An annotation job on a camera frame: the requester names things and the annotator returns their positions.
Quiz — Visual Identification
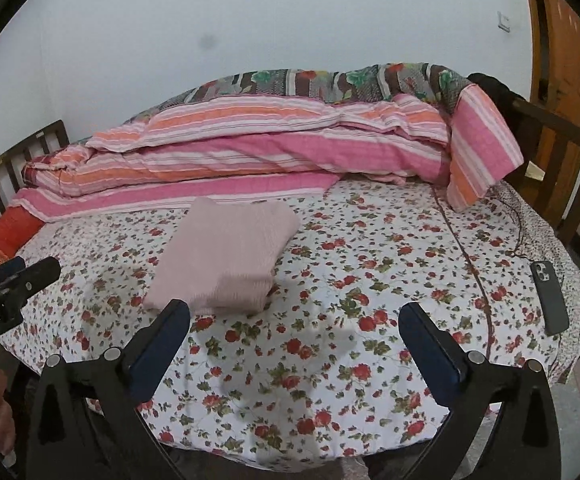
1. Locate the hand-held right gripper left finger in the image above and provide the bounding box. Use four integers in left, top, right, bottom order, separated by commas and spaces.
24, 298, 191, 480

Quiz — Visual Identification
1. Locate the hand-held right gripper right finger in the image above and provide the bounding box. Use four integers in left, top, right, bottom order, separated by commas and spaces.
399, 301, 561, 480

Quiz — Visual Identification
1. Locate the pink knit sweater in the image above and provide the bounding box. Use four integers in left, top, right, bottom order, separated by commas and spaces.
142, 196, 301, 313

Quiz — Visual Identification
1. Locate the red pillow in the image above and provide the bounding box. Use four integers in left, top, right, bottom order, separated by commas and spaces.
0, 205, 45, 270

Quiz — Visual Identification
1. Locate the white floral bed sheet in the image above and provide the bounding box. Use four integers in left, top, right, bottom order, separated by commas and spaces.
0, 177, 580, 466

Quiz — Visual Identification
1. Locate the black smartphone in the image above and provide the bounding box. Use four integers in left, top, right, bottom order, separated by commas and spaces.
530, 259, 570, 337

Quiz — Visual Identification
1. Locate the pink striped quilt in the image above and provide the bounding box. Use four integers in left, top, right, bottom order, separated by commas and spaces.
8, 82, 525, 223

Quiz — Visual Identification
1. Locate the black garment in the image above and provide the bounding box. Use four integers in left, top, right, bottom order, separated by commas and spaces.
467, 72, 521, 111

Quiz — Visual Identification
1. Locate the dark floral patterned blanket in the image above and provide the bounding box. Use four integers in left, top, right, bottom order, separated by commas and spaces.
120, 62, 476, 126

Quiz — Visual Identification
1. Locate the wooden door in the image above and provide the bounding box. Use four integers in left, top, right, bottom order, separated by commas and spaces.
517, 0, 580, 231

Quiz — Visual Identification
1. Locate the black cable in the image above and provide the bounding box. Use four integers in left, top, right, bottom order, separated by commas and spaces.
495, 194, 533, 262

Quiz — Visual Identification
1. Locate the dark wooden bed frame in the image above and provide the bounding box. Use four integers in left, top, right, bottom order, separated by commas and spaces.
470, 72, 580, 356

